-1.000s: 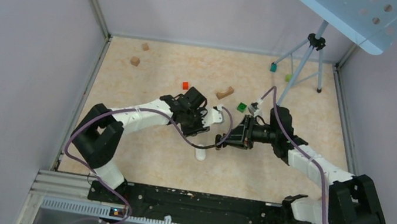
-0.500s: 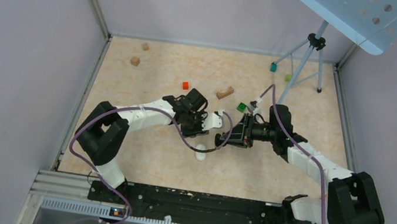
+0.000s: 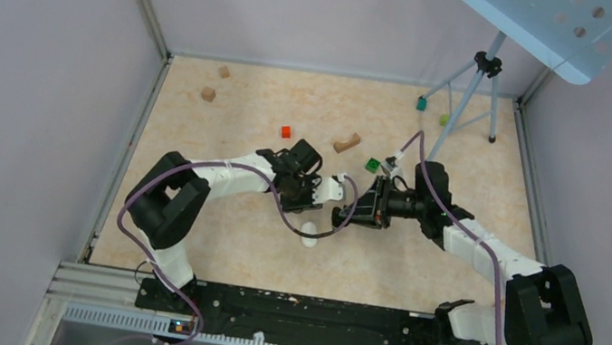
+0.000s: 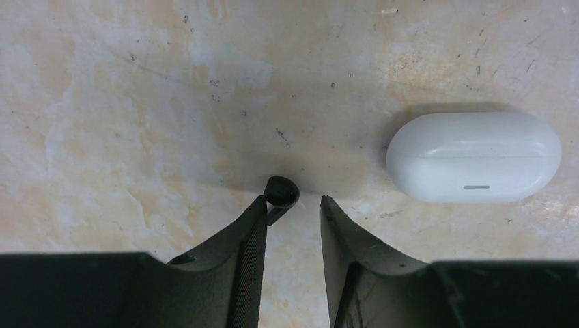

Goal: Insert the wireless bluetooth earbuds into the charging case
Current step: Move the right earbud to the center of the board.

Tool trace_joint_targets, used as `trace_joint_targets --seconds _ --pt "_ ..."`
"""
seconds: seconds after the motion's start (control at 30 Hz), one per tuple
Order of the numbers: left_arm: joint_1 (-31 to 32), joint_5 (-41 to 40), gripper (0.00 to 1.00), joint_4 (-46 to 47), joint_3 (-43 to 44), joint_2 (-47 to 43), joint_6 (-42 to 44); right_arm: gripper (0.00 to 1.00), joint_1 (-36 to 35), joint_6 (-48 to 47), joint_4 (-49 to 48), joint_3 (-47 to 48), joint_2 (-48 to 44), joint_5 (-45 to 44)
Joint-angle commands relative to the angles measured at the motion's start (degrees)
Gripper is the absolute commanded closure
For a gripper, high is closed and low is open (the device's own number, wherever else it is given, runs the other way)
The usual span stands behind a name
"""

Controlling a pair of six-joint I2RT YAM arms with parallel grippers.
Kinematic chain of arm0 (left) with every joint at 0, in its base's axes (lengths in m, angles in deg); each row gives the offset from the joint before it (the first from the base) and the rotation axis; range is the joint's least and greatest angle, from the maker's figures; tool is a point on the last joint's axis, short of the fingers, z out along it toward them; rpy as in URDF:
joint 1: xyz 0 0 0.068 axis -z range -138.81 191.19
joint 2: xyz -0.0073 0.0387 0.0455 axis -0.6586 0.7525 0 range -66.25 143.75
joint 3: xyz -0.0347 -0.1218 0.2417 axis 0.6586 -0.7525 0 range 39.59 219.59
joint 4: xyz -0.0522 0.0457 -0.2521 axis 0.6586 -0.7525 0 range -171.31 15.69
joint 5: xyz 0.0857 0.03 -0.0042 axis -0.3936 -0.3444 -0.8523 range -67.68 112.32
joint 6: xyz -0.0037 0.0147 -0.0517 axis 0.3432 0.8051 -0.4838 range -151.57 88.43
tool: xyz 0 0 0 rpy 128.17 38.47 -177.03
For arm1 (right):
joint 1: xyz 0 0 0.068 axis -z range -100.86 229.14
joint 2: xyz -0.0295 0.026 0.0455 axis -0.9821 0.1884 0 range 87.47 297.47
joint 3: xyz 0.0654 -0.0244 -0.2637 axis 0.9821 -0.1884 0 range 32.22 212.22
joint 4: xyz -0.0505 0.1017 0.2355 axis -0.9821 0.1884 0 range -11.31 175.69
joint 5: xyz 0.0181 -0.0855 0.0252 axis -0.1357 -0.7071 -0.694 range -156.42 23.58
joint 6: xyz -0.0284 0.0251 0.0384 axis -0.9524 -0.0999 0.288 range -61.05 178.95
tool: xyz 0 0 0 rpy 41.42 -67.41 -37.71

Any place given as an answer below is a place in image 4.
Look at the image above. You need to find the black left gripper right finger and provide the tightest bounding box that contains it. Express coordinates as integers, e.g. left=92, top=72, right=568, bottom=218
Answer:
left=320, top=195, right=578, bottom=327

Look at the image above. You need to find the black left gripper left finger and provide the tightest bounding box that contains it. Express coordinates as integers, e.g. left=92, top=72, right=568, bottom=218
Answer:
left=1, top=196, right=268, bottom=327

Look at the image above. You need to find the black stem earbud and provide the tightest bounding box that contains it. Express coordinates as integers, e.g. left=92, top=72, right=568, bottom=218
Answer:
left=264, top=176, right=300, bottom=226

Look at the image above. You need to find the white earbud charging case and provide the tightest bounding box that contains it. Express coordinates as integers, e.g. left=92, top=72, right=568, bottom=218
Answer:
left=386, top=112, right=562, bottom=203

